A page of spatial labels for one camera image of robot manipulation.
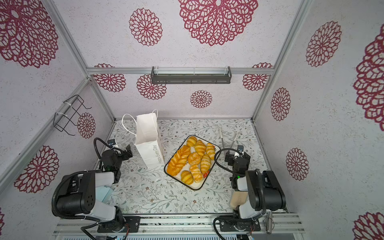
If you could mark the metal handled tool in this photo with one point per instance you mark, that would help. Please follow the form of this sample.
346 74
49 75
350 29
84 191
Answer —
269 223

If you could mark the black wall shelf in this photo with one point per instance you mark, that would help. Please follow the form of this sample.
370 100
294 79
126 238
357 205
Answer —
196 77

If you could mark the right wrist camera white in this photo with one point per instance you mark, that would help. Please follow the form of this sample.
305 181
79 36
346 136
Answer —
240 148

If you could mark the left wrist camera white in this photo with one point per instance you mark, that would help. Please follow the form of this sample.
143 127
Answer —
112 143

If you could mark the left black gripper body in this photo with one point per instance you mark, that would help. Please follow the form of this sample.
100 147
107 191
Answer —
123 156

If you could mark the long braided orange bread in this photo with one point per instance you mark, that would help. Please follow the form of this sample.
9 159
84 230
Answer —
178 161

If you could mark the light green box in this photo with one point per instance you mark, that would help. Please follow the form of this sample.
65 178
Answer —
103 193

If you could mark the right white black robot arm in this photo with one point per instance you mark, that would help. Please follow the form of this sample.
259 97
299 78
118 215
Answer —
265 194

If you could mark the small round bread top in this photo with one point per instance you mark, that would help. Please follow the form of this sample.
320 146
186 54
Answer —
191 141

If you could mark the striped bread roll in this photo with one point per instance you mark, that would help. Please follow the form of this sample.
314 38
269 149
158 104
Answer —
205 164
211 151
200 148

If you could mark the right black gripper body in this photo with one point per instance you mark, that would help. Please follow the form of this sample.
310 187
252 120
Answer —
231 158

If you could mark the white paper bag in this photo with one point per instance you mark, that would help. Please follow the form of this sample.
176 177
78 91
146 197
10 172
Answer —
148 139

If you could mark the yellow bun bottom left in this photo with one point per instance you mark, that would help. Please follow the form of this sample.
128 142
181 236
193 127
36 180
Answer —
187 177

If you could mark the white tray black rim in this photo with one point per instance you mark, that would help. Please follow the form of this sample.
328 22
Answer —
194 186

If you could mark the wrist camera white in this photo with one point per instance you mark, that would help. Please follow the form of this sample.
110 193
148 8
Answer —
112 143
240 148

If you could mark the beige sponge block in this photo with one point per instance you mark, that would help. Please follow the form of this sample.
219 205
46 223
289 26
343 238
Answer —
238 198

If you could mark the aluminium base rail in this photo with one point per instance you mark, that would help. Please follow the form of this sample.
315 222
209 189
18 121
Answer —
175 224

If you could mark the metal tongs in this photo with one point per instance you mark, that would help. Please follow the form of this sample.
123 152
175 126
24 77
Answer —
228 141

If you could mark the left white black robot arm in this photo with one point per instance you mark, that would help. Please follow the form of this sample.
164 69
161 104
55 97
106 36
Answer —
75 197

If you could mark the black wire wall rack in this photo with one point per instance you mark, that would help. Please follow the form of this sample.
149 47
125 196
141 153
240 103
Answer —
63 119

